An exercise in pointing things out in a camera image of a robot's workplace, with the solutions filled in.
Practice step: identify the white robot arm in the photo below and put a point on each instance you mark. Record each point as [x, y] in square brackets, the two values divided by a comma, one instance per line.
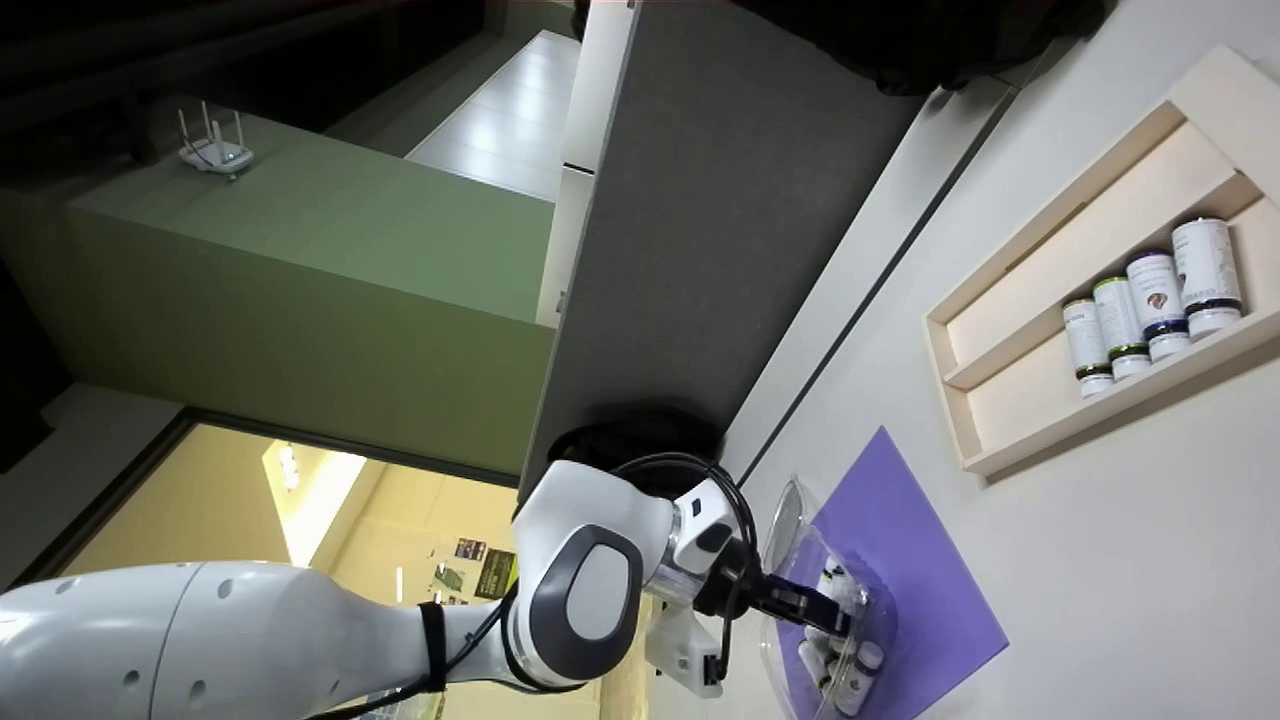
[267, 643]

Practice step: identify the clear plastic container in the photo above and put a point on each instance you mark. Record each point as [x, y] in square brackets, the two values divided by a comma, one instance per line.
[795, 527]

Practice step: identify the green cabinet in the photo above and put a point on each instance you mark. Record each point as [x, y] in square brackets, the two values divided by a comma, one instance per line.
[332, 282]

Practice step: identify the beige wooden shelf tray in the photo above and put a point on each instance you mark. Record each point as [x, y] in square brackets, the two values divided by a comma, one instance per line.
[1066, 225]

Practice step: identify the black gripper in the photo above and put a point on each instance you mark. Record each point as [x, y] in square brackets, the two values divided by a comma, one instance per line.
[746, 586]

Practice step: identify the purple paper mat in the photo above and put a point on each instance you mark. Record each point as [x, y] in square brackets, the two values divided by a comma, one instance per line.
[923, 572]

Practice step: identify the black bulky object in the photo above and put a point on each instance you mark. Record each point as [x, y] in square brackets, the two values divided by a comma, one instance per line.
[934, 37]

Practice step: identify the grey partition panel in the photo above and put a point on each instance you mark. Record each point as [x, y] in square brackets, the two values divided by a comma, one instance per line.
[734, 225]

